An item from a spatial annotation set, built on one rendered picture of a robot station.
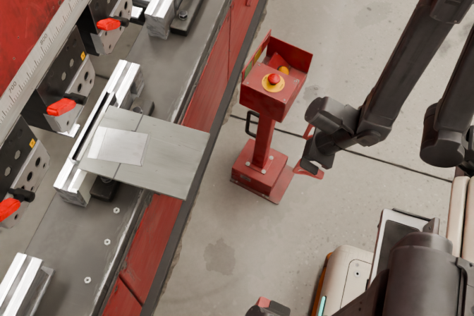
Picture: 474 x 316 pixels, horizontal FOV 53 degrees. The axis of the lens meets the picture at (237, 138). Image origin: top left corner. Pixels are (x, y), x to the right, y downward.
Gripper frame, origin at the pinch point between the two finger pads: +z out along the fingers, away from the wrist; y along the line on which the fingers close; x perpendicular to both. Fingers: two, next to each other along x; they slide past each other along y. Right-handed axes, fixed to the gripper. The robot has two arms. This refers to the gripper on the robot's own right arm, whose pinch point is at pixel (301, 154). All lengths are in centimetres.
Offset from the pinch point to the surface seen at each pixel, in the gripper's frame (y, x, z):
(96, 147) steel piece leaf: 14.5, -41.7, 20.5
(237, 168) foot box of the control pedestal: -31, 20, 88
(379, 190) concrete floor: -48, 82, 70
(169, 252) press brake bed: 11, 9, 102
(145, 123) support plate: 4.6, -34.3, 17.0
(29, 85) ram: 22, -57, -11
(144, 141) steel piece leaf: 9.4, -32.7, 16.0
